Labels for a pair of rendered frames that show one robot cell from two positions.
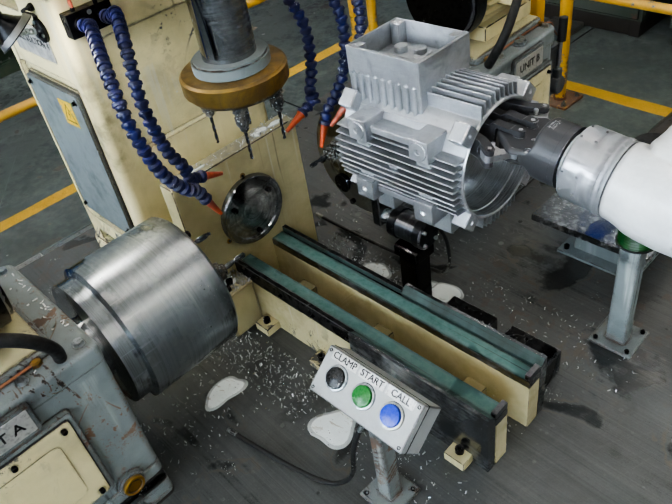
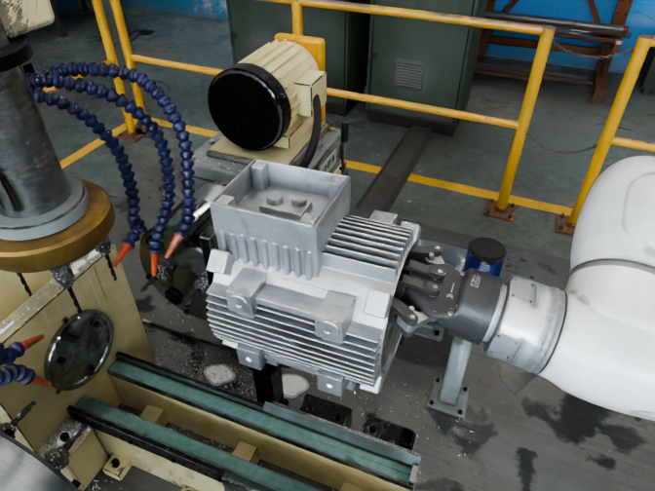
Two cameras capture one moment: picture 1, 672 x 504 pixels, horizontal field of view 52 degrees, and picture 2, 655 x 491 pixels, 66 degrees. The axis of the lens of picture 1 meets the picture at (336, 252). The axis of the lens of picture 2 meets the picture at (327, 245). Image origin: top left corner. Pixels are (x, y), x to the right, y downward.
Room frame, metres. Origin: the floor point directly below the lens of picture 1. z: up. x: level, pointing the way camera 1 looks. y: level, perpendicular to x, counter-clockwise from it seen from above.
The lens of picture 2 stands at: (0.41, 0.04, 1.73)
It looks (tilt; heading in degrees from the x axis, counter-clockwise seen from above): 39 degrees down; 331
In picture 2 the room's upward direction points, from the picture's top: straight up
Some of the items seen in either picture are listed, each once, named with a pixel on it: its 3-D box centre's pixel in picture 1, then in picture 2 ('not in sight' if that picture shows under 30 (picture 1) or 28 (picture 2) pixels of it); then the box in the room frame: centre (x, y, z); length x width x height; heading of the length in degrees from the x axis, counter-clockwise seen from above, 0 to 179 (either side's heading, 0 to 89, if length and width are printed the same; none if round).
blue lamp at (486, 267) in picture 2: not in sight; (483, 261); (0.82, -0.48, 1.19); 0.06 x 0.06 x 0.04
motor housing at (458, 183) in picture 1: (437, 137); (320, 286); (0.79, -0.16, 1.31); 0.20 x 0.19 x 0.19; 39
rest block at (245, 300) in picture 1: (235, 301); (74, 453); (1.04, 0.22, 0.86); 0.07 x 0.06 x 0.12; 129
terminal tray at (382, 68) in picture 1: (408, 65); (284, 216); (0.82, -0.13, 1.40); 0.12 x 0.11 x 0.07; 39
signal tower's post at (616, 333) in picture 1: (634, 251); (465, 333); (0.82, -0.48, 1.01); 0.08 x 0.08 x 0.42; 39
